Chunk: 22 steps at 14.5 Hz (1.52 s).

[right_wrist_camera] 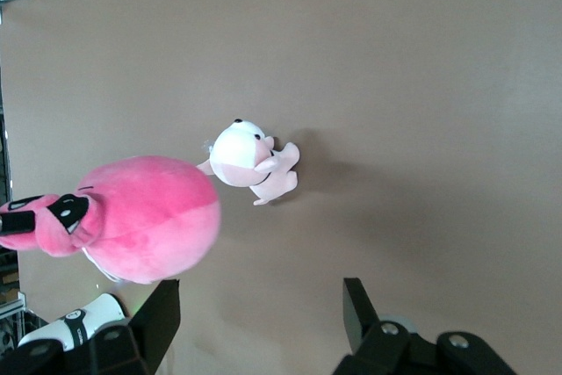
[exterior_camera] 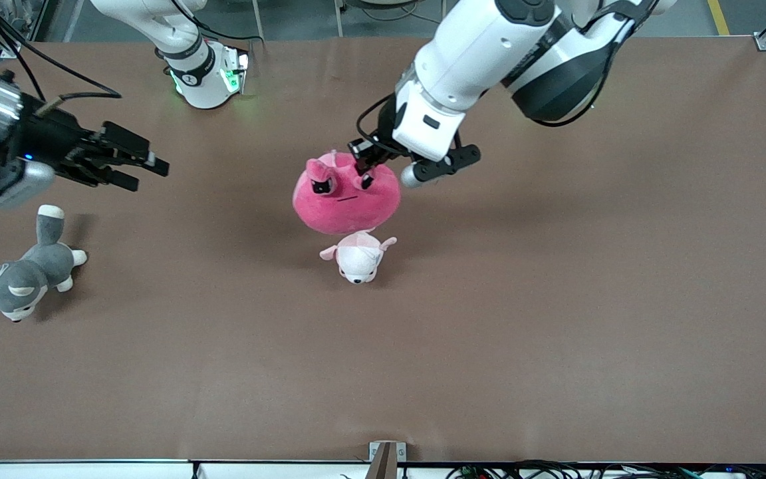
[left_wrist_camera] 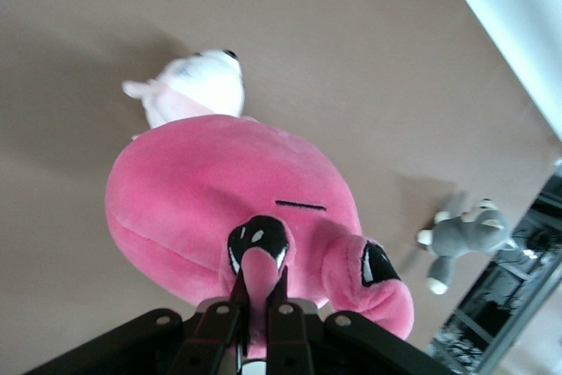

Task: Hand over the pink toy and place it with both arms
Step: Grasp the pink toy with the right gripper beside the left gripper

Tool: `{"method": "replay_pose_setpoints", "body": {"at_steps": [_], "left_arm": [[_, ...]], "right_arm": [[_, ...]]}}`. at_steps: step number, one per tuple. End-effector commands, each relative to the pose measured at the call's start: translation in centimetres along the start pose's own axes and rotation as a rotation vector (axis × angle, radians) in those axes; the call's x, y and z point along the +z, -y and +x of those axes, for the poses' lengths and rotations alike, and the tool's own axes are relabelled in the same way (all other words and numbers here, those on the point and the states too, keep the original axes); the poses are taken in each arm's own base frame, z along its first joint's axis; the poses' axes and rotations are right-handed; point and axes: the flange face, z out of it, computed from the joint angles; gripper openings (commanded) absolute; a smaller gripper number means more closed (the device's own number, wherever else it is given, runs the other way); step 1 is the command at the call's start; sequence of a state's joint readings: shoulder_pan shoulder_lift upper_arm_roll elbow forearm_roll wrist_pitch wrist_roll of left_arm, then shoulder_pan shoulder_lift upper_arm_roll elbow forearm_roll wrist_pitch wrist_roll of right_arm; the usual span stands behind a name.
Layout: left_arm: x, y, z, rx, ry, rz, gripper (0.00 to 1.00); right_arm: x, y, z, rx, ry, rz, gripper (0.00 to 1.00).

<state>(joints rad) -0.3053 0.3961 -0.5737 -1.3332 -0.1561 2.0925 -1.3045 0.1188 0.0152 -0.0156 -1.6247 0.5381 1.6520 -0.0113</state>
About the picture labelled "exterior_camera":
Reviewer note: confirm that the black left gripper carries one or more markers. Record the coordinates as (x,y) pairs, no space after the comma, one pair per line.
(385,126)

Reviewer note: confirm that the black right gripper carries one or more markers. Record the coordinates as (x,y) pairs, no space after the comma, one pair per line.
(48,137)

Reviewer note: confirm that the round pink plush toy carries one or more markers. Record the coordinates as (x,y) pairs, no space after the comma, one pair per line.
(346,206)

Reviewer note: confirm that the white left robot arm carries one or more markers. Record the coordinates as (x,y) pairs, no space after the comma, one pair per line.
(489,46)

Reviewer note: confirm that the small white pink plush dog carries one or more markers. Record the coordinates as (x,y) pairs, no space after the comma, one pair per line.
(358,261)

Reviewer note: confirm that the grey white husky plush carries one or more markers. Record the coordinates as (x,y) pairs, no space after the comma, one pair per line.
(24,279)

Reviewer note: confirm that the brown table cover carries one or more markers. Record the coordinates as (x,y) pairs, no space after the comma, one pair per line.
(383,372)

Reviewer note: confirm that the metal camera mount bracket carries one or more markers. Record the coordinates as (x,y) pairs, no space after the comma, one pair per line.
(386,459)

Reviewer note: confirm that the metal corner bracket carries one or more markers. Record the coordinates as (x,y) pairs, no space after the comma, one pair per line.
(765,42)

